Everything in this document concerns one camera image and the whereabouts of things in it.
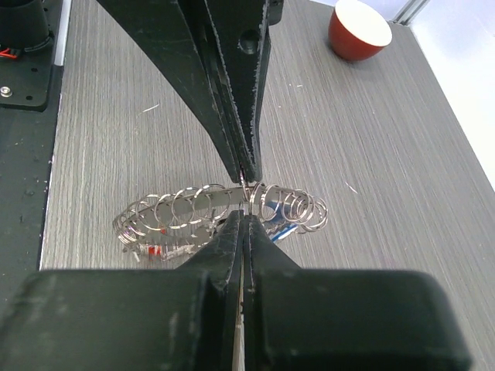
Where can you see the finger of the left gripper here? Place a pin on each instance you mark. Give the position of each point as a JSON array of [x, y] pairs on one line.
[[237, 49], [167, 32]]

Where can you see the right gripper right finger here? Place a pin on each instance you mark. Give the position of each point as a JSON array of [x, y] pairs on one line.
[[298, 318]]

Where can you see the red key tag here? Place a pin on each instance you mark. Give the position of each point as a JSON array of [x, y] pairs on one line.
[[156, 242]]

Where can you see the red bowl white inside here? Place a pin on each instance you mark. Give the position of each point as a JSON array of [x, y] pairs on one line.
[[357, 32]]

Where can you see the blue key tag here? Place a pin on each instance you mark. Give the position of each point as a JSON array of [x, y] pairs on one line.
[[284, 212]]

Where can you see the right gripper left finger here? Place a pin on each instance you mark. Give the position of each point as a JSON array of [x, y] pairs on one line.
[[181, 319]]

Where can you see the large silver keyring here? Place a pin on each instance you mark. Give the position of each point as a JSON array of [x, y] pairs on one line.
[[192, 216]]

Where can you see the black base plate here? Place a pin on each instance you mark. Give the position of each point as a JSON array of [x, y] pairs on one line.
[[28, 125]]

